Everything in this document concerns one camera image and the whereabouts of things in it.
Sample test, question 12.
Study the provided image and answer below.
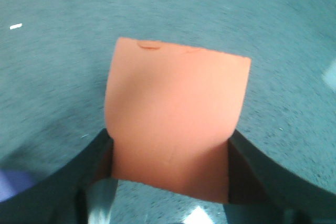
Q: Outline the orange foam cube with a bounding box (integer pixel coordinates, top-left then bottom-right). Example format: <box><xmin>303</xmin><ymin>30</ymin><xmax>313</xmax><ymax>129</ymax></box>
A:
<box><xmin>104</xmin><ymin>37</ymin><xmax>251</xmax><ymax>203</ymax></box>

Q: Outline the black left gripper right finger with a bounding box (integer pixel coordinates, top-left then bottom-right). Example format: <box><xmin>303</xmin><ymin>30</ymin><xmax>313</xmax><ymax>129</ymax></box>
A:
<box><xmin>223</xmin><ymin>131</ymin><xmax>335</xmax><ymax>223</ymax></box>

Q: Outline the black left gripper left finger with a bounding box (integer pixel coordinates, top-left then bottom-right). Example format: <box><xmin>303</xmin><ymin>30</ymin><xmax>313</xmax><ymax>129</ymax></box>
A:
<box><xmin>1</xmin><ymin>129</ymin><xmax>113</xmax><ymax>223</ymax></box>

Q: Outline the purple foam cube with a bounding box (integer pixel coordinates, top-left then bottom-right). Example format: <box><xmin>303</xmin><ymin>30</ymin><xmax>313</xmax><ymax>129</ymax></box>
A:
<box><xmin>1</xmin><ymin>169</ymin><xmax>35</xmax><ymax>202</ymax></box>

